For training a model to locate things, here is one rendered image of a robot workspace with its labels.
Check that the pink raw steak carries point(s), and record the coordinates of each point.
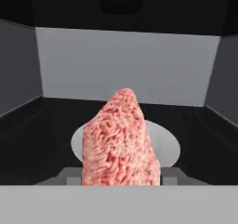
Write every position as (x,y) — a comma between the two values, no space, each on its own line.
(121,141)

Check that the fridge with grey inside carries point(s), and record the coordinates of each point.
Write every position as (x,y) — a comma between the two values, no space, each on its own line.
(124,63)

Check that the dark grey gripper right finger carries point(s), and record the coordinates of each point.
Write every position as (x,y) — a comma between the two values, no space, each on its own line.
(169,173)

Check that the white round plate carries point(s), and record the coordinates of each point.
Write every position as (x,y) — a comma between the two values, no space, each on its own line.
(165,144)

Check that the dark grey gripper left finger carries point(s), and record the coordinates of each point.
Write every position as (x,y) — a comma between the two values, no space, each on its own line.
(70,173)

